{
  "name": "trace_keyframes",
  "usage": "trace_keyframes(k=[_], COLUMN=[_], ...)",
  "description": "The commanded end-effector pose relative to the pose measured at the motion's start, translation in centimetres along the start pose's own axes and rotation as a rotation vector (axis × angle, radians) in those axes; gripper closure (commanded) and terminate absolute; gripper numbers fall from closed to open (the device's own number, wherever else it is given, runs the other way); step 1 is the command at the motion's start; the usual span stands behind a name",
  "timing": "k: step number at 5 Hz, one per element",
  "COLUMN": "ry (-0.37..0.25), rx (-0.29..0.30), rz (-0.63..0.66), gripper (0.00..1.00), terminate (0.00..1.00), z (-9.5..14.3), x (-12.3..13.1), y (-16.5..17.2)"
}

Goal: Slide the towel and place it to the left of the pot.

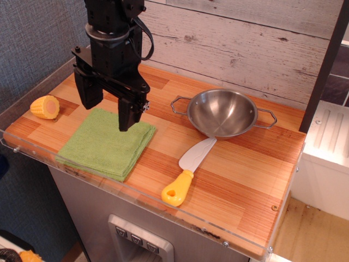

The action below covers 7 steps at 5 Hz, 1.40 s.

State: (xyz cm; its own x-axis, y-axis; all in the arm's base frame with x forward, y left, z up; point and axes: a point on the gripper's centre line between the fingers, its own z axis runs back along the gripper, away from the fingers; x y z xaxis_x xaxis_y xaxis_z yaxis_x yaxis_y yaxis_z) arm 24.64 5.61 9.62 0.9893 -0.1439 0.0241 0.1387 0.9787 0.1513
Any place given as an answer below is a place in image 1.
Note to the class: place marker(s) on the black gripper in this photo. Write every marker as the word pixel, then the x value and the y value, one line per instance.
pixel 111 63

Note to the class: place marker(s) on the green towel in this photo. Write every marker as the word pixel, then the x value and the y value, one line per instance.
pixel 99 146

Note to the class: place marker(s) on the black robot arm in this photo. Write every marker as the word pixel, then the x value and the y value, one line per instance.
pixel 113 16

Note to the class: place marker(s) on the yellow toy corn piece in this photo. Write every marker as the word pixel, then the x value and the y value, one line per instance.
pixel 46 107

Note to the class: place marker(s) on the grey toy fridge cabinet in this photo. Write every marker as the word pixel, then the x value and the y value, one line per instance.
pixel 90 203

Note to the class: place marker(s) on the clear acrylic edge guard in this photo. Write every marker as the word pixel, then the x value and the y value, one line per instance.
pixel 229 190

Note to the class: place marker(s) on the silver dispenser button panel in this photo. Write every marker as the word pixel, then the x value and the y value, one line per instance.
pixel 132 243

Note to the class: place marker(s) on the orange toy on floor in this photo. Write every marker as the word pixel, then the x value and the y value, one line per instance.
pixel 30 256

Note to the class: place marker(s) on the white toy sink unit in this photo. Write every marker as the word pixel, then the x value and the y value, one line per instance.
pixel 321 180

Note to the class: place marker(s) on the toy knife yellow handle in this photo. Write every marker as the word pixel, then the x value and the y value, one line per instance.
pixel 176 192

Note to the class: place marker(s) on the steel two-handled pot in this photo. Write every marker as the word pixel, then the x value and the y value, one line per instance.
pixel 220 113

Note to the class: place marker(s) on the dark vertical post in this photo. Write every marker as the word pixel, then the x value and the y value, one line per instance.
pixel 329 59

